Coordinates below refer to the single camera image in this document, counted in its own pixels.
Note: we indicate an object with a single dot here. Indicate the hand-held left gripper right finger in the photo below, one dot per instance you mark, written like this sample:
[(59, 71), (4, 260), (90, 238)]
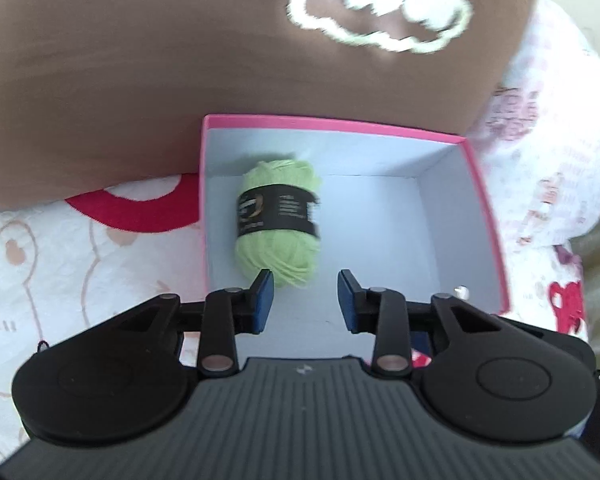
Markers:
[(347, 305)]

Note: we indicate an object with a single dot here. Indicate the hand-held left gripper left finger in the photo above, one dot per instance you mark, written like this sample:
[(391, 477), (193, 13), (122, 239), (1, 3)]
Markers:
[(265, 302)]

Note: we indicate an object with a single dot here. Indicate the green yarn ball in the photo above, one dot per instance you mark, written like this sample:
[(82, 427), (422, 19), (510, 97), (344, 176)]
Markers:
[(275, 260)]

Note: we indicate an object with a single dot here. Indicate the pink cardboard box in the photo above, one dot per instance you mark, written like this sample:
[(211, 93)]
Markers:
[(380, 160)]

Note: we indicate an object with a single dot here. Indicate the printed bear blanket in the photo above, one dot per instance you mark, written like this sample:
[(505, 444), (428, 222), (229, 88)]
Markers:
[(55, 270)]

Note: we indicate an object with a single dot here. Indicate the brown cushion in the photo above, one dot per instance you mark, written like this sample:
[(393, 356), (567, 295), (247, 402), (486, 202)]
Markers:
[(130, 85)]

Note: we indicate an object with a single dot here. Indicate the pink checkered pillow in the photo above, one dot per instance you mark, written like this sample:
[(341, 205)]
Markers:
[(545, 135)]

